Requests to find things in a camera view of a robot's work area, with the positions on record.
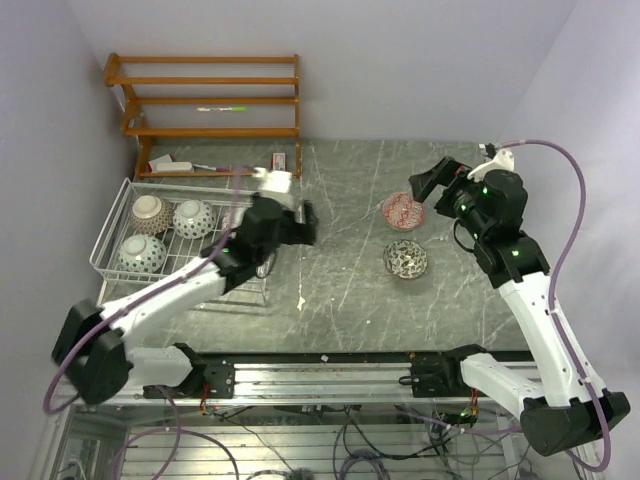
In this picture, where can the light blue patterned bowl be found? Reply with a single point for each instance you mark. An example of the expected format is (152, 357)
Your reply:
(141, 254)

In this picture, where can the red and white card box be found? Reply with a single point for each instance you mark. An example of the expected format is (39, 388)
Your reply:
(278, 161)

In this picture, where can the red circle patterned bowl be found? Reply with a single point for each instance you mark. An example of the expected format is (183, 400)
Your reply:
(194, 219)

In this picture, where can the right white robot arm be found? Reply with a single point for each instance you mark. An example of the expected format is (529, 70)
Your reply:
(570, 405)

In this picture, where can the black and white leaf bowl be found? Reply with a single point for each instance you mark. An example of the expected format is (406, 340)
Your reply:
(406, 259)

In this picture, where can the aluminium mounting rail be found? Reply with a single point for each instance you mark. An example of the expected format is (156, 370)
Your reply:
(288, 379)

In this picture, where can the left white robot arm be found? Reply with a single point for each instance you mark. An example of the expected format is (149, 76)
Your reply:
(98, 350)

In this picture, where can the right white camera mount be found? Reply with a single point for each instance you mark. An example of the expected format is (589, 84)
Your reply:
(495, 159)

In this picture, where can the red striped bowl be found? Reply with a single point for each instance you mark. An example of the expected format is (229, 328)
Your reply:
(402, 212)

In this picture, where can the white wire dish rack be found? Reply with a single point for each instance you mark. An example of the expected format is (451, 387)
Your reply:
(118, 226)

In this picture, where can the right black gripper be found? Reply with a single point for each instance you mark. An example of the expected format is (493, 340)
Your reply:
(449, 172)

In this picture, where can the white soap bar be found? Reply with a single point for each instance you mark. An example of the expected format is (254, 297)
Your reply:
(178, 167)

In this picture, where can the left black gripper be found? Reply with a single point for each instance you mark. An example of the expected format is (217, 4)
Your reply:
(303, 233)

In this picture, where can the red and white flat box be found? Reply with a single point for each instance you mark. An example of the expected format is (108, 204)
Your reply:
(157, 164)

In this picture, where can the wooden shelf rack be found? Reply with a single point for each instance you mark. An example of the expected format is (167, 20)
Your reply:
(134, 122)

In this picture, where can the brown patterned bowl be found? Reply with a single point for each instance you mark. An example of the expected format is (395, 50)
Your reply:
(151, 215)

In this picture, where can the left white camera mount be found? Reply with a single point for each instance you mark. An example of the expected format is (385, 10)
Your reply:
(275, 185)

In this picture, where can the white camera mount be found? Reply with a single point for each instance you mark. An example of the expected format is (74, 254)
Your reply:
(275, 185)
(495, 159)

